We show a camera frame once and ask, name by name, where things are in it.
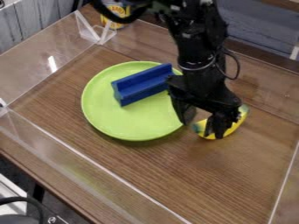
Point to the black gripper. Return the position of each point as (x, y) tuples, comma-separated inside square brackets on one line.
[(201, 89)]

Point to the yellow toy banana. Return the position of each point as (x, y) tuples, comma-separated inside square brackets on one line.
[(201, 125)]

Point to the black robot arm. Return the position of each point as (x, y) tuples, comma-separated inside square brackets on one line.
[(199, 31)]

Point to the green round plate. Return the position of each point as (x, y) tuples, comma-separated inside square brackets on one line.
[(142, 121)]

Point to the blue plastic block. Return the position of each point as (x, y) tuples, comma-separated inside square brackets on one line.
[(143, 84)]

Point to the yellow labelled tin can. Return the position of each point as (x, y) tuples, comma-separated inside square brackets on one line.
[(117, 10)]

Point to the clear acrylic tray wall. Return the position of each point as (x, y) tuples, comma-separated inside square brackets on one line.
[(178, 179)]

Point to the clear acrylic corner bracket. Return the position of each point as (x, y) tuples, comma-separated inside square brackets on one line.
[(95, 33)]

